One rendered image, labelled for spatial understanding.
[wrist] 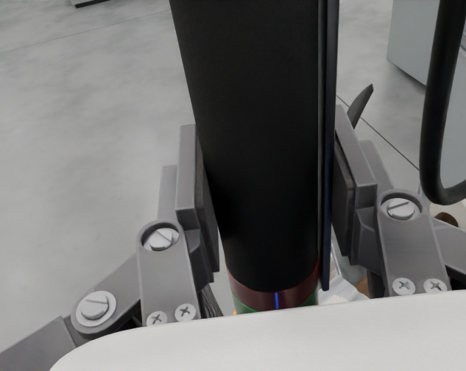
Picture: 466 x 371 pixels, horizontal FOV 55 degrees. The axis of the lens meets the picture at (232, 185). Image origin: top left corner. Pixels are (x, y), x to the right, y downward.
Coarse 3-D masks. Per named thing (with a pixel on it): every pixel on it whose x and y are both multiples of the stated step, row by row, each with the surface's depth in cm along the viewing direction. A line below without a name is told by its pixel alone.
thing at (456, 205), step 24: (456, 0) 15; (456, 24) 16; (432, 48) 17; (456, 48) 16; (432, 72) 17; (432, 96) 18; (432, 120) 18; (432, 144) 19; (432, 168) 20; (432, 192) 22; (456, 192) 24; (432, 216) 28; (456, 216) 26
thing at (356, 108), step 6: (372, 84) 46; (366, 90) 47; (372, 90) 45; (360, 96) 48; (366, 96) 46; (354, 102) 51; (360, 102) 47; (366, 102) 45; (348, 108) 55; (354, 108) 49; (360, 108) 46; (348, 114) 53; (354, 114) 47; (360, 114) 45; (354, 120) 46; (354, 126) 46
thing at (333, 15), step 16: (320, 0) 10; (336, 0) 10; (320, 16) 10; (336, 16) 10; (320, 32) 11; (336, 32) 10; (320, 48) 11; (336, 48) 10; (320, 64) 11; (336, 64) 11; (320, 80) 11; (320, 96) 12; (320, 112) 12; (320, 128) 12; (320, 144) 13; (320, 160) 13; (320, 176) 14; (320, 192) 14; (320, 208) 14; (320, 224) 15; (320, 240) 15; (320, 256) 16; (320, 272) 16
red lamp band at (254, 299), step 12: (228, 276) 16; (312, 276) 15; (240, 288) 15; (300, 288) 15; (312, 288) 16; (252, 300) 15; (264, 300) 15; (276, 300) 15; (288, 300) 15; (300, 300) 16
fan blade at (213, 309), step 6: (204, 288) 66; (210, 288) 62; (204, 294) 67; (210, 294) 62; (204, 300) 67; (210, 300) 64; (210, 306) 64; (216, 306) 60; (210, 312) 65; (216, 312) 61
